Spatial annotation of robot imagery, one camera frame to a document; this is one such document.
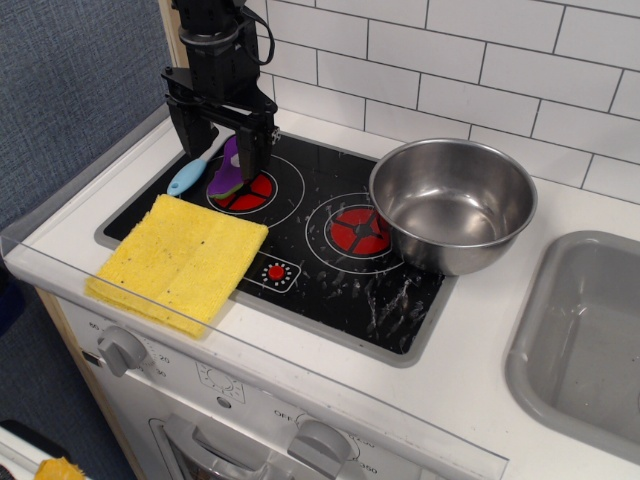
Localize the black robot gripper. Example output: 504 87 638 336
162 29 277 181

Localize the stainless steel pot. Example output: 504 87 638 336
369 139 538 276

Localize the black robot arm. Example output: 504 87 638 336
162 0 277 181

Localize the purple toy eggplant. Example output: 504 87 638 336
207 136 244 199

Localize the yellow folded cloth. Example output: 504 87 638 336
85 194 268 339

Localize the black toy stovetop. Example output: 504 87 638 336
93 128 459 370

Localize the grey left oven knob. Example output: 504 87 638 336
98 326 147 377

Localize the grey oven knob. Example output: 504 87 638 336
287 420 351 479
98 326 147 377

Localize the white toy oven front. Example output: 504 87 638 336
59 300 468 479

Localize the grey right oven knob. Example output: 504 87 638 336
287 420 351 479

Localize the yellow object bottom left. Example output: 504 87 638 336
34 457 86 480

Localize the grey toy sink basin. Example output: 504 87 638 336
506 231 639 463

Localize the spoon with blue handle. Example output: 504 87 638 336
166 146 216 197

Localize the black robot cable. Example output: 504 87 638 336
239 4 276 66

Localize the wooden vertical post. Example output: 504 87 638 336
158 0 189 68

